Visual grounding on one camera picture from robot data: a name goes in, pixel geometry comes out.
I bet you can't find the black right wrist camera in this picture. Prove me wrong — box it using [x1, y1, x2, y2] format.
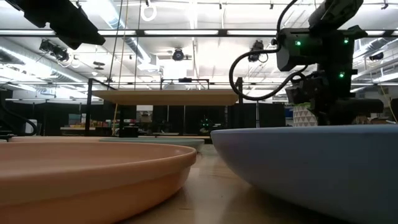
[285, 77, 315, 106]

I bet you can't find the light grey plate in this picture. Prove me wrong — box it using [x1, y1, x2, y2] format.
[99, 137, 205, 152]

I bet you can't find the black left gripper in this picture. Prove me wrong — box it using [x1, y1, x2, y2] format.
[4, 0, 106, 50]

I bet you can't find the black curved cable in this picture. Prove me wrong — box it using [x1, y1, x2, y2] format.
[0, 101, 39, 138]

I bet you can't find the distant robot with green lights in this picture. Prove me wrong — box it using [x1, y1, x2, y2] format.
[198, 115, 216, 134]

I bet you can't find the cluttered background workbench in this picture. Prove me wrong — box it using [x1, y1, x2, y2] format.
[60, 112, 108, 137]

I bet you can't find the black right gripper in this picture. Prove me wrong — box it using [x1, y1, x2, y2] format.
[312, 72, 384, 125]

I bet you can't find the large blue bowl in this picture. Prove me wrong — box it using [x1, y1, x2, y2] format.
[210, 124, 398, 224]

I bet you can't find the succulent in white patterned pot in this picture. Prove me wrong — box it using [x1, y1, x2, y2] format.
[292, 104, 318, 127]

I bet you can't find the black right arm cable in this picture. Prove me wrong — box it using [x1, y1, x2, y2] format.
[229, 0, 310, 101]

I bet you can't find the pale peach plate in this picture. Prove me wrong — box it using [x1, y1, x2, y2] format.
[8, 135, 103, 143]

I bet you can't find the wooden shelf with black legs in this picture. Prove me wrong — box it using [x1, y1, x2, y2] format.
[84, 77, 245, 138]

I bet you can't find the terracotta orange plate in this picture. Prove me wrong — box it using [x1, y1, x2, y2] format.
[0, 141, 198, 224]

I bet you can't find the white background bin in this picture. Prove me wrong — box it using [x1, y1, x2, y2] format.
[24, 119, 38, 137]

